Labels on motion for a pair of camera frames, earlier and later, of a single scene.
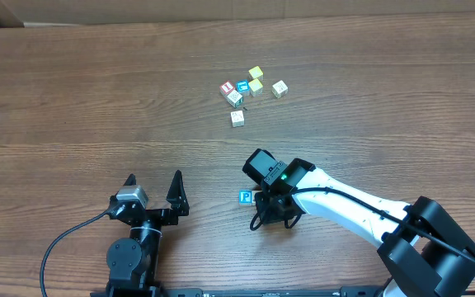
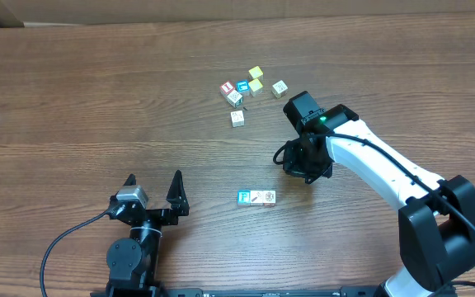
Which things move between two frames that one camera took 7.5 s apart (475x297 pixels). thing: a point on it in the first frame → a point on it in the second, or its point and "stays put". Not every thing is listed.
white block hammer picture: (253, 193) stays put
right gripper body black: (263, 198) → (303, 163)
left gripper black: (155, 214) stays put
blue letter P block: (245, 197) stays put
